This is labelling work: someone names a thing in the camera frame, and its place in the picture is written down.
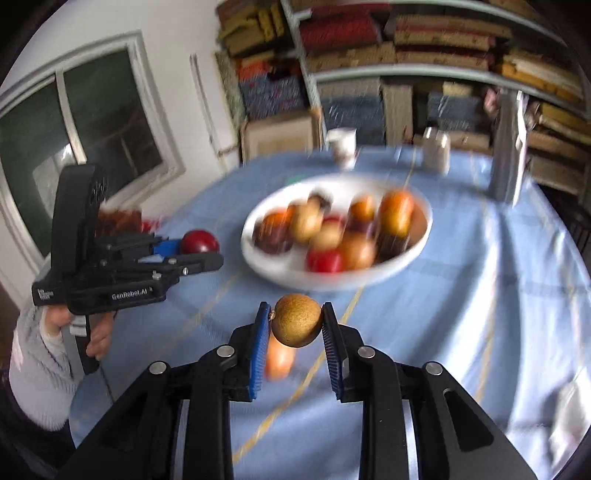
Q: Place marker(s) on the white paper cup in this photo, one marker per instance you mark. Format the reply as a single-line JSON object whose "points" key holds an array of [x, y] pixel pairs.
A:
{"points": [[342, 147]]}

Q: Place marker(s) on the white oval plate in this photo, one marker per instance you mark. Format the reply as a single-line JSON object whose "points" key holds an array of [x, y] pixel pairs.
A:
{"points": [[277, 272]]}

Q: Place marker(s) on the pale wooden picture frame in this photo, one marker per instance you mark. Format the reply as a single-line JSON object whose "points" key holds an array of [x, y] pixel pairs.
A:
{"points": [[279, 136]]}

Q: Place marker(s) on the dark purple passion fruit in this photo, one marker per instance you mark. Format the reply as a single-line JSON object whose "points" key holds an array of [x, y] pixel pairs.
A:
{"points": [[391, 248], [272, 241]]}

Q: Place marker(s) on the brown plush toy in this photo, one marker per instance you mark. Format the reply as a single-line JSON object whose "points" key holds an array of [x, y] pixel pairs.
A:
{"points": [[120, 222]]}

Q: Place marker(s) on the small brown pear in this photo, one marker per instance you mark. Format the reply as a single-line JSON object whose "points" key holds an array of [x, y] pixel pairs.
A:
{"points": [[296, 321]]}

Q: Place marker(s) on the pale orange round citrus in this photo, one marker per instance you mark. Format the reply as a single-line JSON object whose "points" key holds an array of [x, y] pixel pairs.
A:
{"points": [[279, 362]]}

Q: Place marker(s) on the golden brown pear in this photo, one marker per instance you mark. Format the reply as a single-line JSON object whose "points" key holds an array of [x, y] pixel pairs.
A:
{"points": [[356, 251]]}

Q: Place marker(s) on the small mandarin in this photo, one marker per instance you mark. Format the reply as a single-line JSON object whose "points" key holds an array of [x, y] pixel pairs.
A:
{"points": [[276, 219]]}

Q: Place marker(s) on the white crumpled cloth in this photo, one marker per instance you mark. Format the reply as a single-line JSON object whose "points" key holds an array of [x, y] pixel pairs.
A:
{"points": [[570, 415]]}

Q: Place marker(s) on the person's left hand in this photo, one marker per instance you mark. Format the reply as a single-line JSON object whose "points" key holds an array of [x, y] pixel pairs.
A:
{"points": [[57, 323]]}

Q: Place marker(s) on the pale yellow pear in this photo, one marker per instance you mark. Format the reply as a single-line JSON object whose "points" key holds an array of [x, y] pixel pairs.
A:
{"points": [[304, 222]]}

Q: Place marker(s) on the pink crumpled cloth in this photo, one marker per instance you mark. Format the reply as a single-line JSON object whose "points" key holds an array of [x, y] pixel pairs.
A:
{"points": [[493, 101]]}

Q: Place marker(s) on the white leaning board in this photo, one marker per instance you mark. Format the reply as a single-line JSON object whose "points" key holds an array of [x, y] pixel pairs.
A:
{"points": [[210, 110]]}

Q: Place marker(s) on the stack of flat woven boxes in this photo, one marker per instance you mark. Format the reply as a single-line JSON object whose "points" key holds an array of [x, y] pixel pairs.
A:
{"points": [[392, 46]]}

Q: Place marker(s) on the grey marbled slab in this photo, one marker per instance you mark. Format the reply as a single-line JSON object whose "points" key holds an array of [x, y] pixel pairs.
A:
{"points": [[228, 87]]}

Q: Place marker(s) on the blue checked tablecloth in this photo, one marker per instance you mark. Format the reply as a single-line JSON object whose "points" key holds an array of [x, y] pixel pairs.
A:
{"points": [[461, 300]]}

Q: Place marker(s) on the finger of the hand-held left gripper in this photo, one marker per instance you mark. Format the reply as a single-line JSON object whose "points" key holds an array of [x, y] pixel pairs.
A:
{"points": [[167, 248], [203, 262]]}

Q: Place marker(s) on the grey metal shelf rack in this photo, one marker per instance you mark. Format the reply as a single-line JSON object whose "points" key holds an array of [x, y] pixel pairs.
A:
{"points": [[415, 74]]}

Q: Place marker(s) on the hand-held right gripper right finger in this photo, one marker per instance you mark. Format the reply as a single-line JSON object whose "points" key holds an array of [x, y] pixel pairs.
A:
{"points": [[333, 355]]}

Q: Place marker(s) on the white drink can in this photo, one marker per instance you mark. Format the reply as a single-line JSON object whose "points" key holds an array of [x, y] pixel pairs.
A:
{"points": [[436, 150]]}

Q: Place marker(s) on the white framed window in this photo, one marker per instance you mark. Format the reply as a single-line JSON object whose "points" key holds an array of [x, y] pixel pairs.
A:
{"points": [[92, 129]]}

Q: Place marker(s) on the pile of patterned boxes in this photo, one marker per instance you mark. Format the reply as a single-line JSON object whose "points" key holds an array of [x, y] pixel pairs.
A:
{"points": [[268, 87]]}

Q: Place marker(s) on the person's left forearm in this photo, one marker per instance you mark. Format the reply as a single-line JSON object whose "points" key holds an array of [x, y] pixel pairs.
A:
{"points": [[37, 378]]}

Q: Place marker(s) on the silver metal bottle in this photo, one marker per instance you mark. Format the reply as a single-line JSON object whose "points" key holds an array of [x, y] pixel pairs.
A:
{"points": [[508, 147]]}

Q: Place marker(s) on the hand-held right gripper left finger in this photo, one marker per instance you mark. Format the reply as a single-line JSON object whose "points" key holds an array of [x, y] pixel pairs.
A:
{"points": [[258, 355]]}

